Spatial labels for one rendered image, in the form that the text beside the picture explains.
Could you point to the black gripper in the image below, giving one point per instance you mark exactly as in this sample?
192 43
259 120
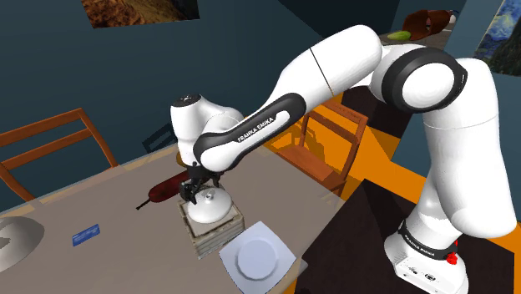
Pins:
202 178

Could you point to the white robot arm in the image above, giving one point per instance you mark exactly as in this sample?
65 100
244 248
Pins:
460 163

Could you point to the white round lid with knob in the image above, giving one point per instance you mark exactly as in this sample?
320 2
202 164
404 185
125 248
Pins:
213 205

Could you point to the dark red oblong tool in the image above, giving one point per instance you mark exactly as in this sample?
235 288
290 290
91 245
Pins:
165 190

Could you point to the dark blue chair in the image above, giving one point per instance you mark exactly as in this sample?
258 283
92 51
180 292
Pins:
159 138

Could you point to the pale wooden crate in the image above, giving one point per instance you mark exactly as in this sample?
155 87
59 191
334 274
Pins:
220 236

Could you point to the white square plate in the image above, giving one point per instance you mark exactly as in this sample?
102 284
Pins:
256 258

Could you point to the brown wooden chair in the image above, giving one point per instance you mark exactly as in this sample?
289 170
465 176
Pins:
313 161
53 140

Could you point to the grey dining table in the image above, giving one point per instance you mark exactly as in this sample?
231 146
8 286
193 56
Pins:
122 260

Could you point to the blue card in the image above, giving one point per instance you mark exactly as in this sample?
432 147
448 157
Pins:
86 235

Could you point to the dark robot stand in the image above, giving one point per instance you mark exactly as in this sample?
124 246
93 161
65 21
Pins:
350 248

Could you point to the grey round dish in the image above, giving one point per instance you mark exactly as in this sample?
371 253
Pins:
16 242

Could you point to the grey background table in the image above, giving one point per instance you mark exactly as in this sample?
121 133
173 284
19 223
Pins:
423 30

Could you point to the brown wall picture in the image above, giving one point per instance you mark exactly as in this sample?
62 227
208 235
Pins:
134 11

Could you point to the blue and green wall picture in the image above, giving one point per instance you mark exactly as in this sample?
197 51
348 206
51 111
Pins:
502 40

